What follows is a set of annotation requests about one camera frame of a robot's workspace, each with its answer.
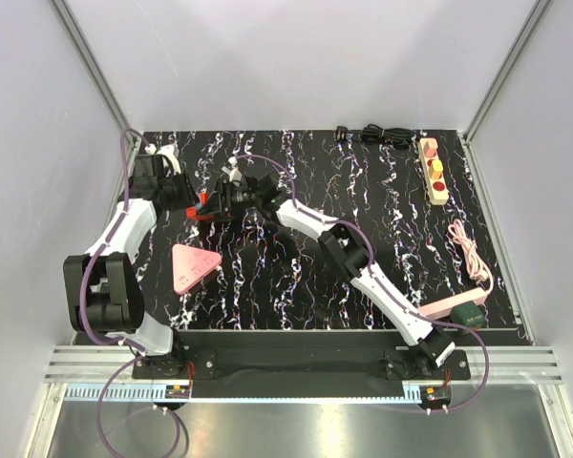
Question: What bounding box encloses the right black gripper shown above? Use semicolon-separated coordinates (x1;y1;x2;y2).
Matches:
196;177;261;224

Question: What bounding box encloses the red cube socket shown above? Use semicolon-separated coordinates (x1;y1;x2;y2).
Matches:
186;193;224;221

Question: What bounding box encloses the pink triangular socket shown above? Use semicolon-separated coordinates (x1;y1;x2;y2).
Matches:
171;244;223;295

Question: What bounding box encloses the pink power strip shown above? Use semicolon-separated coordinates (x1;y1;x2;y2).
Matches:
418;287;488;320

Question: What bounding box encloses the dark green plug adapter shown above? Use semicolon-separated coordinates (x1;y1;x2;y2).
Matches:
449;302;486;330

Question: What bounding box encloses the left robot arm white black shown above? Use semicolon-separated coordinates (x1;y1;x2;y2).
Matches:
63;151;199;378

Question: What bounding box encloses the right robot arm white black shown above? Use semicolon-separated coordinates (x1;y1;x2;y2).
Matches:
197;176;455;379

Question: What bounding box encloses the black plug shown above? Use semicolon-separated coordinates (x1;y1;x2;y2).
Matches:
334;126;350;142

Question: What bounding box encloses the pink plug on wooden strip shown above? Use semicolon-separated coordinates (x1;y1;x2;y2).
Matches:
421;138;438;157

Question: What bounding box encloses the wooden socket strip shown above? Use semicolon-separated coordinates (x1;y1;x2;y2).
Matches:
418;137;449;206

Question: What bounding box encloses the yellow plug on wooden strip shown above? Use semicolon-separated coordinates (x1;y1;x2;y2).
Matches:
429;159;443;176

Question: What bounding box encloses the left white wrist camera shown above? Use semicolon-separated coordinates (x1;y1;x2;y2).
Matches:
144;144;181;176

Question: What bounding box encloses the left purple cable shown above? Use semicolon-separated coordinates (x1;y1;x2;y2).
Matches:
78;127;191;457

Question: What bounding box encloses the purple cable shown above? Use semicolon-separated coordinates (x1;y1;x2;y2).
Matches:
78;127;191;457
236;155;491;412

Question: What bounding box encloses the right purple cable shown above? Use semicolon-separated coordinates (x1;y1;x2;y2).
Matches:
236;155;491;412

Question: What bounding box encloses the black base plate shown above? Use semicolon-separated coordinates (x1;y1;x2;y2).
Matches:
74;327;529;400

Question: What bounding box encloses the black coiled cable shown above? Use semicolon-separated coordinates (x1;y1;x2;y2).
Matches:
360;124;414;151

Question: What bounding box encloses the pink coiled cable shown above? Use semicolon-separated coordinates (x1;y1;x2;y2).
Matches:
446;219;496;293

